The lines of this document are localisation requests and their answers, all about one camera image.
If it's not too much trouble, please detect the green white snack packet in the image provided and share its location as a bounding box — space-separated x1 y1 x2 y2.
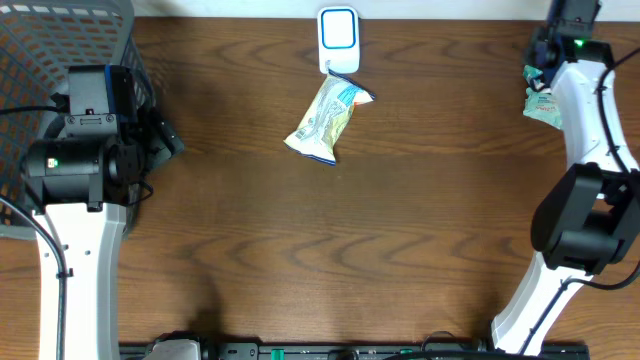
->
522 88 563 130

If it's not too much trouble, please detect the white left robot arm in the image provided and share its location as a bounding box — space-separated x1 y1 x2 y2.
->
23 65 184 359

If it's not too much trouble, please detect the teal Kleenex tissue pack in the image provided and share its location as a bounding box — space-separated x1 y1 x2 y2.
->
523 65 545 92

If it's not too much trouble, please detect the dark grey plastic basket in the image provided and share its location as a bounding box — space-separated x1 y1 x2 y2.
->
1 0 156 240

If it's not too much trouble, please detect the white barcode scanner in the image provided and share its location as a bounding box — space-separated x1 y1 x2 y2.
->
317 6 360 74

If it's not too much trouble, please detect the yellow white snack bag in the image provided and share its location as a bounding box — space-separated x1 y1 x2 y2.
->
283 70 376 166

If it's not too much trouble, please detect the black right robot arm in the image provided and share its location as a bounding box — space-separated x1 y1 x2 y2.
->
490 0 639 358

